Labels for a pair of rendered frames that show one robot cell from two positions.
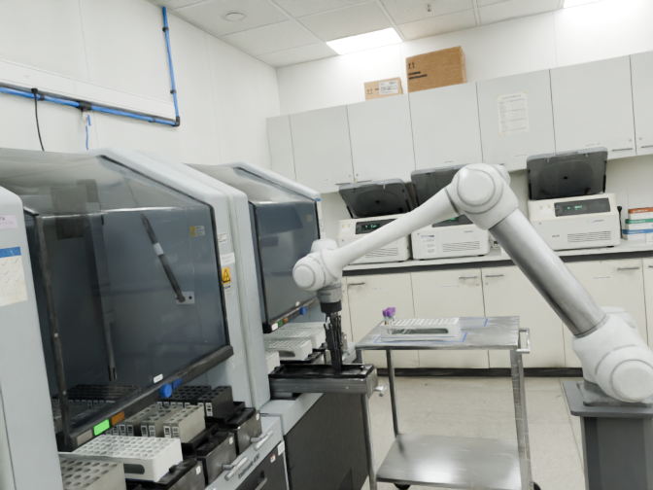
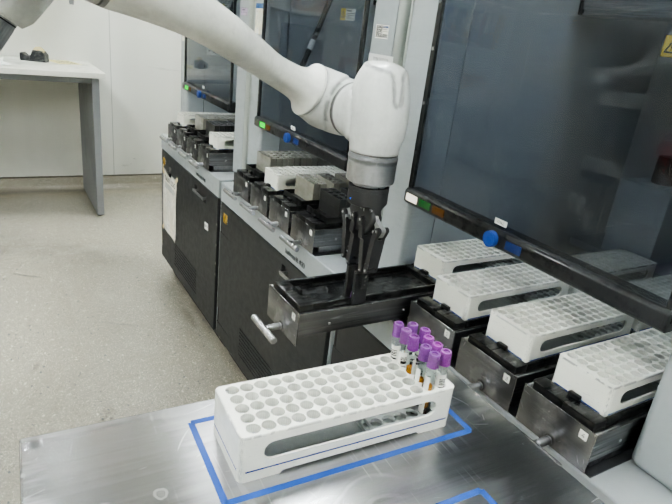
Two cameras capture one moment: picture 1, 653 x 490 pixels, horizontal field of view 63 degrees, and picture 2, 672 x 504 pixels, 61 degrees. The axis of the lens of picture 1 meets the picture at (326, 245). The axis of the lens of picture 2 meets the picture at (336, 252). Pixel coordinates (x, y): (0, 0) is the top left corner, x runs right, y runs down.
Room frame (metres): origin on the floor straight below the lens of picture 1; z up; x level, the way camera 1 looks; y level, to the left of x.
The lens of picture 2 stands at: (2.40, -0.82, 1.30)
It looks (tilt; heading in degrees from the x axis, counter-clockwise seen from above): 21 degrees down; 128
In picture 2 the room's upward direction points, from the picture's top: 7 degrees clockwise
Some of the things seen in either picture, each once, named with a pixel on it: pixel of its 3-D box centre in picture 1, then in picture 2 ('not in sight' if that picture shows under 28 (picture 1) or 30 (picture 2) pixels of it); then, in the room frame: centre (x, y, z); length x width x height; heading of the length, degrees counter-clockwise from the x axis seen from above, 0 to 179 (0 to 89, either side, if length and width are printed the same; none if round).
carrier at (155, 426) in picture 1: (166, 424); (326, 187); (1.33, 0.46, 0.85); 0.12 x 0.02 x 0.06; 160
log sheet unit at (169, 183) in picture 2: not in sight; (167, 203); (0.15, 0.70, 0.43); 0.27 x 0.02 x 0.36; 161
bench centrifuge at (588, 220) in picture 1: (567, 198); not in sight; (3.88, -1.80, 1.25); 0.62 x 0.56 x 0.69; 160
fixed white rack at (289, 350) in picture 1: (271, 352); (503, 290); (2.01, 0.25, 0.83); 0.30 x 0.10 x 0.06; 71
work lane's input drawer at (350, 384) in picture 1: (284, 379); (412, 289); (1.83, 0.20, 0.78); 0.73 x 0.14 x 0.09; 71
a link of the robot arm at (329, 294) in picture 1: (329, 292); (371, 168); (1.81, 0.01, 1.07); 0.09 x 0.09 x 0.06
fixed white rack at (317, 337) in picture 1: (288, 341); (562, 325); (2.15, 0.20, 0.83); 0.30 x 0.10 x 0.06; 71
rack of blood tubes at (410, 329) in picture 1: (420, 330); (337, 407); (2.04, -0.33, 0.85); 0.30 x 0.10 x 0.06; 68
